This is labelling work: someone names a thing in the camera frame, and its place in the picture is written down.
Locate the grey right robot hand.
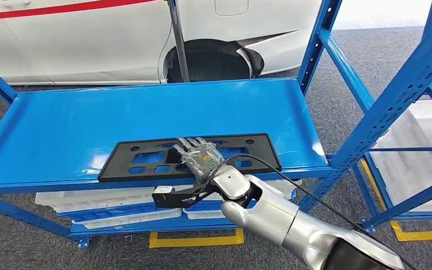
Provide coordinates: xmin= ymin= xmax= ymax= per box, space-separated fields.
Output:
xmin=172 ymin=137 xmax=226 ymax=183

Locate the black plastic plate frame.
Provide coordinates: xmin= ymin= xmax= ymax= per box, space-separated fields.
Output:
xmin=97 ymin=133 xmax=283 ymax=183

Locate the yellow floor tape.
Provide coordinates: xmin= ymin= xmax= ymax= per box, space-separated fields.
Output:
xmin=148 ymin=228 xmax=245 ymax=249
xmin=361 ymin=160 xmax=432 ymax=242

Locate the grey metal pole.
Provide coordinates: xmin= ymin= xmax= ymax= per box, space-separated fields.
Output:
xmin=166 ymin=0 xmax=191 ymax=83

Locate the white car with red stripe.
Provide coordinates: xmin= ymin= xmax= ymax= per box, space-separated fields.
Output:
xmin=0 ymin=0 xmax=323 ymax=87

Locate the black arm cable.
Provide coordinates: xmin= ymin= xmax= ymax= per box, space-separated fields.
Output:
xmin=201 ymin=154 xmax=420 ymax=270

